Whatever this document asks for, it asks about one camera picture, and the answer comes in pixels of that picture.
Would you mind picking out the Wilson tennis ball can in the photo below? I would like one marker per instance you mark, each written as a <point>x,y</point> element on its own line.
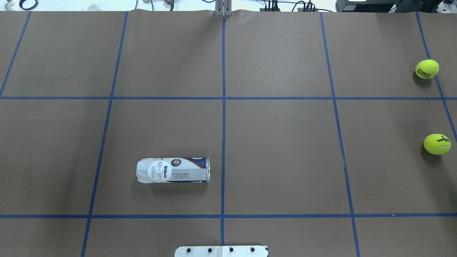
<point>173,170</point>

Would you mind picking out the tennis ball Roland Garros print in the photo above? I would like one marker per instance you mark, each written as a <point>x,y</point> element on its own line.
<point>427,69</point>

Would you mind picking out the tennis ball Wilson 3 print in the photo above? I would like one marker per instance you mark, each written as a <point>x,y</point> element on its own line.
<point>437,144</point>

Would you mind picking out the white mounting plate with bolts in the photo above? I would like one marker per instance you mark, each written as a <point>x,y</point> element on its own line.
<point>222,251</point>

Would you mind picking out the grey aluminium camera post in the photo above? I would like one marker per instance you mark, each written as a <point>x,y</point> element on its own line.
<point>223,8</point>

